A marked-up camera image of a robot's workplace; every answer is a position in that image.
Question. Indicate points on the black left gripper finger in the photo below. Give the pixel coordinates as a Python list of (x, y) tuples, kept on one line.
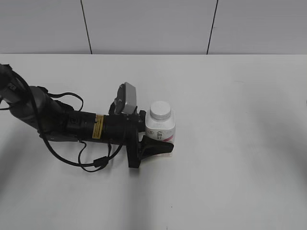
[(150, 147), (142, 116)]

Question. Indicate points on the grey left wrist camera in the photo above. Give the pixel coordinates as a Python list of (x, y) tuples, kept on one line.
[(126, 99)]

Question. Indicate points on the white screw cap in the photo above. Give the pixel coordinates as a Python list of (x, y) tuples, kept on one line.
[(160, 111)]

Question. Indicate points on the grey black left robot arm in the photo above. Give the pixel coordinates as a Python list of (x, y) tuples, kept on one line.
[(60, 122)]

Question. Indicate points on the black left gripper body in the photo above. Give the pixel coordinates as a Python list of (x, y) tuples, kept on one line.
[(123, 130)]

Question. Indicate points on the white yili yogurt bottle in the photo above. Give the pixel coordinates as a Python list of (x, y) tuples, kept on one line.
[(161, 129)]

